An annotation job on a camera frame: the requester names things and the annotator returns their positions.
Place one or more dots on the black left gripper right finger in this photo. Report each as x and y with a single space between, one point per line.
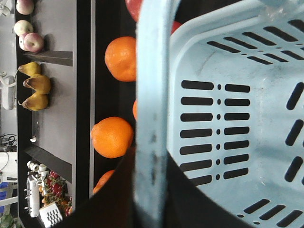
187 207

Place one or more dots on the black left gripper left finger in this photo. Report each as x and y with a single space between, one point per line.
112 205

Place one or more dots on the light blue plastic basket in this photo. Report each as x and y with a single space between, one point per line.
224 96

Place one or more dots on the large orange top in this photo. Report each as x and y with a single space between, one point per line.
112 137

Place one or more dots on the orange fruit front right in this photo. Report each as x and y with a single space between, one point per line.
135 109

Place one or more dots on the brown pear group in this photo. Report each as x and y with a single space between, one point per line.
39 83

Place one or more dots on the black wooden produce stand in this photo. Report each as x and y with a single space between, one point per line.
77 33

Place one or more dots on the red pink apple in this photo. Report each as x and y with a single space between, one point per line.
134 8

